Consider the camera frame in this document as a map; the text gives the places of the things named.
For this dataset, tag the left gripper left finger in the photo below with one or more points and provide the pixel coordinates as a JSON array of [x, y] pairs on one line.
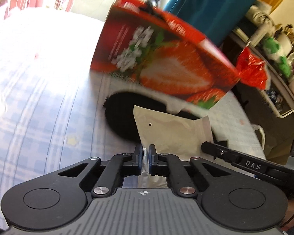
[[113, 172]]

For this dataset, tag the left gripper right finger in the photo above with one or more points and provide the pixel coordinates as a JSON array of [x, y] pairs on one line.
[[174, 170]]

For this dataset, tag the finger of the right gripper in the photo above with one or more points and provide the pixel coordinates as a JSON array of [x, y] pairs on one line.
[[218, 151]]

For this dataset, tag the silver foil pouch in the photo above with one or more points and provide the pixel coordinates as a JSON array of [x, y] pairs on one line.
[[169, 133]]

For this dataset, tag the red strawberry cardboard box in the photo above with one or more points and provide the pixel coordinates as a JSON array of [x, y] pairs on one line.
[[142, 44]]

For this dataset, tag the dark wooden shelf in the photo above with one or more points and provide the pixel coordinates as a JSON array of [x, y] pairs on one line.
[[273, 110]]

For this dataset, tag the red plastic bag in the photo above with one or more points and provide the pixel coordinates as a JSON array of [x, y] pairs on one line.
[[252, 70]]

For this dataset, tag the green plush toy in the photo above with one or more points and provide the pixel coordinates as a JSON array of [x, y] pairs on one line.
[[274, 51]]

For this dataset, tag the white tube bottle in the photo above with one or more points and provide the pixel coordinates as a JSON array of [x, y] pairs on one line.
[[259, 34]]

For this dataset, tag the teal curtain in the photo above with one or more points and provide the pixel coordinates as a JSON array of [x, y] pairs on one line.
[[214, 18]]

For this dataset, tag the beige cloth bag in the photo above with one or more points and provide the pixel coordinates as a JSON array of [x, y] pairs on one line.
[[259, 13]]

